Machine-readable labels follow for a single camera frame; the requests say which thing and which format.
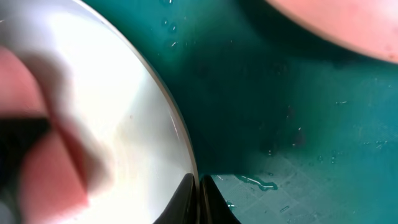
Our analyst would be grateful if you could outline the green and pink sponge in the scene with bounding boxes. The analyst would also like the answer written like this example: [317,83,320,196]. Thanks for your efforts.
[1,48,88,223]

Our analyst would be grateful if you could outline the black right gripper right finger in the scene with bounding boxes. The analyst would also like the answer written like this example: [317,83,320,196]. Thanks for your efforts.
[200,175,241,224]

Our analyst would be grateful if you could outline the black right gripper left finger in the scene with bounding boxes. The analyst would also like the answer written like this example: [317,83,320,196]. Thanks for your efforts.
[154,173,197,224]

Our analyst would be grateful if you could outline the light blue plate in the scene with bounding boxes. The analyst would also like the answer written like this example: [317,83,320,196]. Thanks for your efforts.
[1,1,198,223]

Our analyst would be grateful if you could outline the white plate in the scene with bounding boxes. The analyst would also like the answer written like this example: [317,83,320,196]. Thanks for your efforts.
[267,0,397,63]

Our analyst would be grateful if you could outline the teal plastic tray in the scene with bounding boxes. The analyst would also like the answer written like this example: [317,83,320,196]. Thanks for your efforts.
[88,0,397,223]

